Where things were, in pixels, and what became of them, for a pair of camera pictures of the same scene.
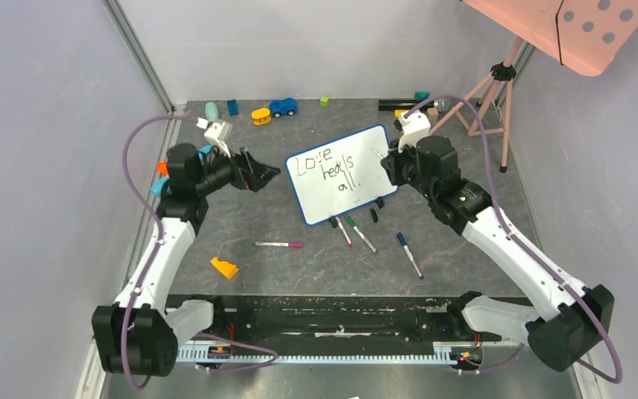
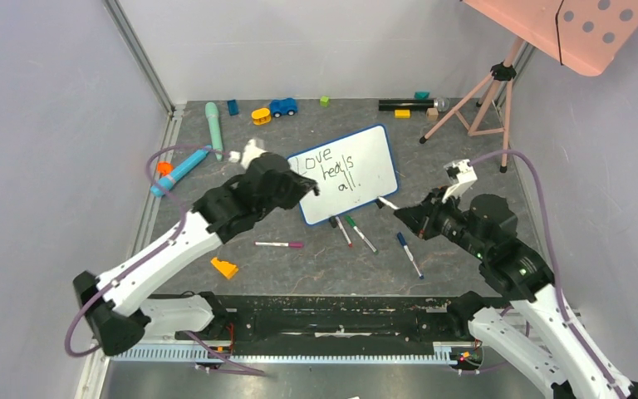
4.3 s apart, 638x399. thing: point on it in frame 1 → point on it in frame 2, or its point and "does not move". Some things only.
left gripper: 245,169 → 301,186
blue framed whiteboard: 341,174 does not move
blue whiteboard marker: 400,237 does not move
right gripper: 392,165 → 426,215
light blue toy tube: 156,188 does not move
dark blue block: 233,107 does not move
